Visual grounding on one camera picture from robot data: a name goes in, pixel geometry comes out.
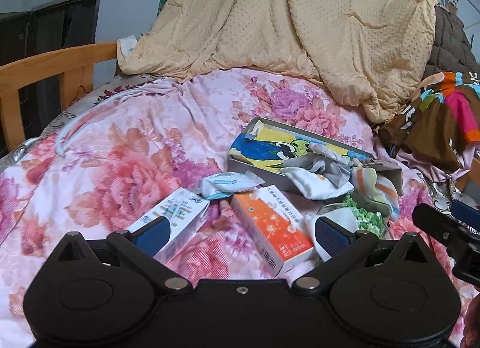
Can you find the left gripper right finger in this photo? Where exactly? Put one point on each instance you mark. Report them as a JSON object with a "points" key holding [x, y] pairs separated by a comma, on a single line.
{"points": [[340, 251]]}

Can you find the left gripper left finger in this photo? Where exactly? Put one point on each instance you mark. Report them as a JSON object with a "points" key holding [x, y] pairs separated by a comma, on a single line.
{"points": [[137, 249]]}

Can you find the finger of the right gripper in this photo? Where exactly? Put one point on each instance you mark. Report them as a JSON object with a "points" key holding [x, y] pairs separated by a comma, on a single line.
{"points": [[464, 213]]}

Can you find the white baby garment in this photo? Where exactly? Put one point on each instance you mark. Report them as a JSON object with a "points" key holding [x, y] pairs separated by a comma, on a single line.
{"points": [[315, 186]]}

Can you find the striped pastel towel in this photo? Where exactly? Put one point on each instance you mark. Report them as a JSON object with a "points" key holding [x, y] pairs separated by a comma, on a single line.
{"points": [[377, 188]]}

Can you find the grey cloth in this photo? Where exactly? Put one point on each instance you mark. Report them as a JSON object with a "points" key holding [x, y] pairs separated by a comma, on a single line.
{"points": [[323, 161]]}

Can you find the white tissue packet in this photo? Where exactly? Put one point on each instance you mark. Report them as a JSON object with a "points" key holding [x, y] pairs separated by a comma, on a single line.
{"points": [[226, 184]]}

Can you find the white towel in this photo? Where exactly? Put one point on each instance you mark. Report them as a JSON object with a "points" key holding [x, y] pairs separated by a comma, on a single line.
{"points": [[331, 233]]}

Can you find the beige drawstring pouch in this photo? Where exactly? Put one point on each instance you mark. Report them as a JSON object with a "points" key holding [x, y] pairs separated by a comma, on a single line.
{"points": [[390, 170]]}

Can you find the person right hand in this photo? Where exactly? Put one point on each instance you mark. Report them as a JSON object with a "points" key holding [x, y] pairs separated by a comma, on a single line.
{"points": [[471, 330]]}

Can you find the white maroon floral blanket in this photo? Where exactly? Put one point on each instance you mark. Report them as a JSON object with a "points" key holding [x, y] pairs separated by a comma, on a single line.
{"points": [[440, 189]]}

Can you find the glass jar of green stars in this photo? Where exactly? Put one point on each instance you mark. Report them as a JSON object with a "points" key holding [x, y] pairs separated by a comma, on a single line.
{"points": [[370, 215]]}

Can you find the white cotton swab box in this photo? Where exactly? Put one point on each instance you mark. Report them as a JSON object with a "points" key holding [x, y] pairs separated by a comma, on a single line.
{"points": [[185, 212]]}

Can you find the orange white medicine box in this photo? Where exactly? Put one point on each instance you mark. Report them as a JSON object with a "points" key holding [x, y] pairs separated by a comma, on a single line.
{"points": [[275, 226]]}

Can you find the brown multicolour garment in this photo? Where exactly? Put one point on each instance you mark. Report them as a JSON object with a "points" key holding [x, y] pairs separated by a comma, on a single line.
{"points": [[439, 121]]}

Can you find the pink floral bed sheet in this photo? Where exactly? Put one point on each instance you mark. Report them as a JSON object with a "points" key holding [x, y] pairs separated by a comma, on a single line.
{"points": [[128, 152]]}

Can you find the grey tray with cartoon lining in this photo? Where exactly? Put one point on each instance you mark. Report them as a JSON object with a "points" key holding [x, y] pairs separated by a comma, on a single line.
{"points": [[264, 145]]}

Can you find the brown quilted blanket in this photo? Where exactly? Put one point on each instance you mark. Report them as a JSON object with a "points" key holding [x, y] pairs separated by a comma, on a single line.
{"points": [[451, 49]]}

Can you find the yellow dotted quilt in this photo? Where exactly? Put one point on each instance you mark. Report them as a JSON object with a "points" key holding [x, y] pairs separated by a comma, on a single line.
{"points": [[368, 53]]}

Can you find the dark cabinet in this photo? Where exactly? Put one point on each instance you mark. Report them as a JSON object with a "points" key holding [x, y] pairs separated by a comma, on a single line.
{"points": [[52, 26]]}

